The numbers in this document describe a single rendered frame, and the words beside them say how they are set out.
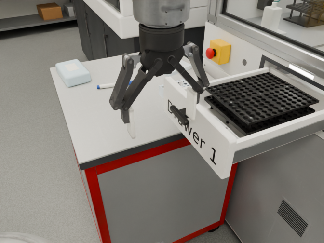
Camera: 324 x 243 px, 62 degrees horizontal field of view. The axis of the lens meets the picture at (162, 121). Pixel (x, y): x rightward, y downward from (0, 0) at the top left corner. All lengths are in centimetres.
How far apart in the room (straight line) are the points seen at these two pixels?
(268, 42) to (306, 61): 14
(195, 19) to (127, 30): 38
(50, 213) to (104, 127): 90
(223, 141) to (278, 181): 50
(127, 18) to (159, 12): 94
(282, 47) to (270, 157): 37
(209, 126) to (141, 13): 27
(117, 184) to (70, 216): 77
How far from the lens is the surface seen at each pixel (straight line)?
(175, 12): 42
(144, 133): 79
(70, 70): 109
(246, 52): 96
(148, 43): 44
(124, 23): 135
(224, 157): 55
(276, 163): 98
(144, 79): 47
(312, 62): 79
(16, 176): 191
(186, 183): 100
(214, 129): 55
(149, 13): 42
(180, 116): 60
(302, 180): 93
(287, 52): 85
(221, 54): 100
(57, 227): 157
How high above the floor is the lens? 126
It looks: 37 degrees down
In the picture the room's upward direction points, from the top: straight up
